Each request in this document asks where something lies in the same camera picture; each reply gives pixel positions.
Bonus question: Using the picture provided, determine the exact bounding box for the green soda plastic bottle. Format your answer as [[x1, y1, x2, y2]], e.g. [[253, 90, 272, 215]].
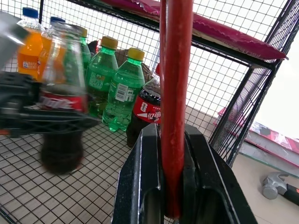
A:
[[79, 28, 92, 71], [102, 48, 146, 133], [85, 36, 119, 118]]

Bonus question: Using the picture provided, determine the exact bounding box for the grey book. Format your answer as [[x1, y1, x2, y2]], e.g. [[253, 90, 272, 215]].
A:
[[239, 149, 299, 177]]

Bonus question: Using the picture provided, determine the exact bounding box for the plastic cola bottle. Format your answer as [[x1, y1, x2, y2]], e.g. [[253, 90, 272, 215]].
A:
[[126, 63, 162, 148]]

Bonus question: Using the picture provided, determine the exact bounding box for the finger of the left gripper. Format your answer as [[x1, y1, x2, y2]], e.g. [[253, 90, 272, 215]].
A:
[[21, 109, 101, 136]]

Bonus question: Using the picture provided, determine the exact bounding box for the glass cola bottle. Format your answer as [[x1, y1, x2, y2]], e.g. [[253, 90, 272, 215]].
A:
[[39, 23, 91, 175]]

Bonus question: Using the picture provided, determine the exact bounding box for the orange soda plastic bottle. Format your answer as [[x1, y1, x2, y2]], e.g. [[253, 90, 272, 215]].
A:
[[17, 7, 45, 80], [37, 16, 69, 83]]

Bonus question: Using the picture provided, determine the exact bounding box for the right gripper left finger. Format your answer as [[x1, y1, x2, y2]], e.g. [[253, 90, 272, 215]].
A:
[[111, 123, 164, 224]]

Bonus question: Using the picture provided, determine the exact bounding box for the black wire mesh rack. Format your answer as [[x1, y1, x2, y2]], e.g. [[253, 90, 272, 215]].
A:
[[0, 0, 299, 224]]

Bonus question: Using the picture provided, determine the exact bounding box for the red bottle opener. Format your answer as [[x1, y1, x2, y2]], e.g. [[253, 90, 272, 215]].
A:
[[159, 0, 194, 219]]

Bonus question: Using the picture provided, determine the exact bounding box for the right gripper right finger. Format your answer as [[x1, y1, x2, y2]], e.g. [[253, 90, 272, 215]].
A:
[[179, 124, 258, 224]]

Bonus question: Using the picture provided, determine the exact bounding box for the hammer with black orange handle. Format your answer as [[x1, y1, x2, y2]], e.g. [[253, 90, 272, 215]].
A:
[[261, 172, 299, 206]]

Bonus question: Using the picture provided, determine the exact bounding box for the pink cover book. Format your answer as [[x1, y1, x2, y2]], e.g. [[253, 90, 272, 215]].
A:
[[213, 107, 299, 168]]

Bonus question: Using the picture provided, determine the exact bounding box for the pink chips bag with barcode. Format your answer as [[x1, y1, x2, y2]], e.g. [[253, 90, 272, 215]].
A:
[[191, 13, 288, 62]]

